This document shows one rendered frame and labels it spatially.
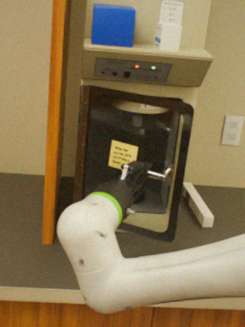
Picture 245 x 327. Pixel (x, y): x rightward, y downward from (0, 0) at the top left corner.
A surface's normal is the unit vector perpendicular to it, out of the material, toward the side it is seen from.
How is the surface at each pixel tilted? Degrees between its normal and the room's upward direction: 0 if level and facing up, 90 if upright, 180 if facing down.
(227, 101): 90
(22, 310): 90
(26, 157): 90
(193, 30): 90
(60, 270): 0
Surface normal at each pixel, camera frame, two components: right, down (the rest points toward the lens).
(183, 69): -0.03, 0.92
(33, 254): 0.10, -0.93
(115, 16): 0.06, 0.37
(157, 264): -0.45, -0.66
